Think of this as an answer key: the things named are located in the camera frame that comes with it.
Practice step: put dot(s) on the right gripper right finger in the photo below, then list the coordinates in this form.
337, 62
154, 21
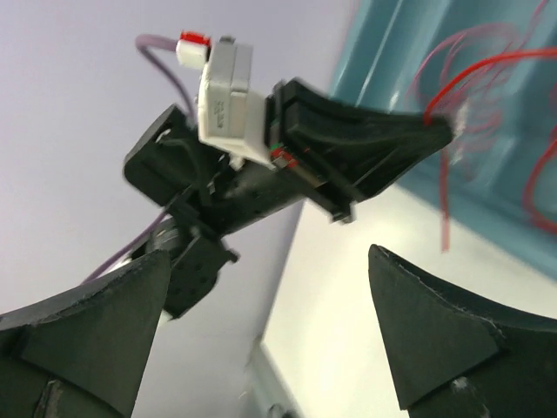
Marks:
453, 353

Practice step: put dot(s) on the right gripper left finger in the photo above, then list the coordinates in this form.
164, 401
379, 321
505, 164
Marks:
82, 353

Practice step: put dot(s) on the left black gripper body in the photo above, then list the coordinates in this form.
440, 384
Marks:
300, 165

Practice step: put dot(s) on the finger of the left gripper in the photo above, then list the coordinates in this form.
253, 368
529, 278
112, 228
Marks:
314, 117
359, 168

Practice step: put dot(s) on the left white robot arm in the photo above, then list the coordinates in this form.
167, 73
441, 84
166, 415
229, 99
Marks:
204, 198

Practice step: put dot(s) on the teal compartment tray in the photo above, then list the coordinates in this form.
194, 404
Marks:
399, 54

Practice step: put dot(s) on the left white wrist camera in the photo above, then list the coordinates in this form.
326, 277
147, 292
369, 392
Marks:
231, 115

